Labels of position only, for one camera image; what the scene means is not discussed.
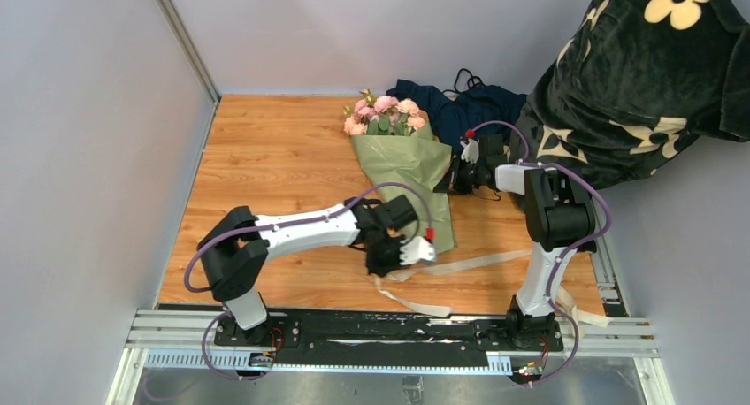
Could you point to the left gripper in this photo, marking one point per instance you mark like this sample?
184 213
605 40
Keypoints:
384 269

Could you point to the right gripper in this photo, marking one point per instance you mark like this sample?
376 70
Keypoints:
451 182

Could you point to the wrapping paper sheet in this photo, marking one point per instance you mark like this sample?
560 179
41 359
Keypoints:
419 161

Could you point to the cream printed ribbon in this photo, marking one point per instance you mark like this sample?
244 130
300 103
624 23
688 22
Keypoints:
562 297

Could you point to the fake rose stem one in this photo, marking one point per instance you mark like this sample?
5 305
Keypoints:
410 114

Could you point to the fake rose stem two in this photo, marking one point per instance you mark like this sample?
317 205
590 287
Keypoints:
357 118

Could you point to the fake rose stem three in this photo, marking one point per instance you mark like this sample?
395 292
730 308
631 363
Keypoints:
378 114

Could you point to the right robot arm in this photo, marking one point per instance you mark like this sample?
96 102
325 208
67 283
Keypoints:
559 220

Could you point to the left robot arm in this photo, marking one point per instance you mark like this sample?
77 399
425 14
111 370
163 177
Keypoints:
234 253

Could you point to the navy blue cloth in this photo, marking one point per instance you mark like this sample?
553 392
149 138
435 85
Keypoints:
451 118

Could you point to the black floral plush blanket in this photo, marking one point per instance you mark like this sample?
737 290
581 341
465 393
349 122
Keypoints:
638 83

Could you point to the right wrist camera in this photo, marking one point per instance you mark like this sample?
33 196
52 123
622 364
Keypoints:
470 152

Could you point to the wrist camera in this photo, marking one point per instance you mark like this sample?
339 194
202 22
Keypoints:
416 249
470 152

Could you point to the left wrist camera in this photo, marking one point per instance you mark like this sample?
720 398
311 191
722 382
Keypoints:
416 249

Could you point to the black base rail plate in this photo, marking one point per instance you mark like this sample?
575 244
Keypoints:
386 339

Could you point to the aluminium frame post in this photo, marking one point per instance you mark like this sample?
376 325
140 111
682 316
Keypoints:
180 32

